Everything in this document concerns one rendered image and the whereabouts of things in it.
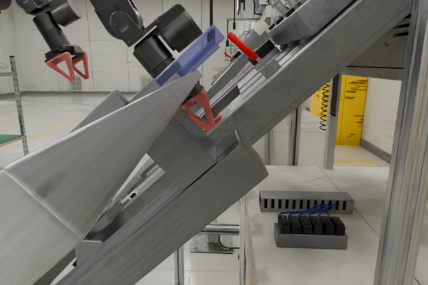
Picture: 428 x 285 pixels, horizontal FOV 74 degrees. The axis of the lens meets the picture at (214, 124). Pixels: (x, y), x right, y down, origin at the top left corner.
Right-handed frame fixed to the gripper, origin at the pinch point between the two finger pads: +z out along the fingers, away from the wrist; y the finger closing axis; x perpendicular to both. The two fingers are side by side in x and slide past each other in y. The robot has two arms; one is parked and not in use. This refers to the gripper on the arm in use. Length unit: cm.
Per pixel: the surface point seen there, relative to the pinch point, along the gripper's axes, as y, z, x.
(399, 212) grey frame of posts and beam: -14.2, 26.0, -16.6
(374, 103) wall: 283, 137, -116
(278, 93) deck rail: -10.1, 1.1, -13.2
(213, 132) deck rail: -10.0, -0.2, -1.5
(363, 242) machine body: 7.9, 46.2, -9.6
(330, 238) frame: 4.8, 38.4, -4.2
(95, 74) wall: 875, -243, 347
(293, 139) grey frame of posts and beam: 60, 34, -12
